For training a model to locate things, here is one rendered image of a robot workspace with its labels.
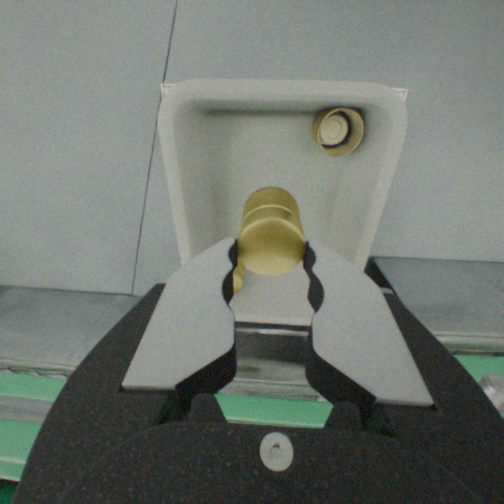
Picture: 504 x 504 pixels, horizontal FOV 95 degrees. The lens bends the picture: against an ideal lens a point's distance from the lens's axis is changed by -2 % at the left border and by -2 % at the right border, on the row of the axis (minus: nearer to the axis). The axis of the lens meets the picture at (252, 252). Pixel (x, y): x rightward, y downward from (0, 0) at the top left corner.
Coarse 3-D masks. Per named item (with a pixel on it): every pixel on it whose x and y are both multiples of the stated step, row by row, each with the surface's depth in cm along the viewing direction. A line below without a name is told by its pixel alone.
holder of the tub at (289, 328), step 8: (168, 88) 17; (392, 88) 16; (400, 88) 16; (400, 96) 16; (240, 328) 33; (248, 328) 33; (256, 328) 32; (264, 328) 33; (272, 328) 33; (280, 328) 33; (288, 328) 33; (296, 328) 33; (304, 328) 33
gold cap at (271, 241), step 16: (256, 192) 14; (272, 192) 14; (288, 192) 14; (256, 208) 12; (272, 208) 12; (288, 208) 12; (256, 224) 11; (272, 224) 11; (288, 224) 11; (240, 240) 11; (256, 240) 11; (272, 240) 11; (288, 240) 11; (304, 240) 11; (240, 256) 12; (256, 256) 12; (272, 256) 12; (288, 256) 12; (256, 272) 12; (272, 272) 12
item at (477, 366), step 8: (464, 360) 21; (472, 360) 21; (480, 360) 21; (488, 360) 21; (496, 360) 21; (472, 368) 20; (480, 368) 20; (488, 368) 20; (496, 368) 20; (480, 376) 19
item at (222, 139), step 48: (192, 96) 16; (240, 96) 16; (288, 96) 15; (336, 96) 15; (384, 96) 15; (192, 144) 21; (240, 144) 24; (288, 144) 23; (384, 144) 17; (192, 192) 22; (240, 192) 26; (336, 192) 26; (384, 192) 18; (192, 240) 23; (336, 240) 26; (288, 288) 30
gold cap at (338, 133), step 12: (336, 108) 18; (348, 108) 18; (324, 120) 20; (336, 120) 20; (348, 120) 21; (360, 120) 18; (312, 132) 22; (324, 132) 21; (336, 132) 21; (348, 132) 21; (360, 132) 19; (324, 144) 23; (336, 144) 23; (348, 144) 20; (336, 156) 20
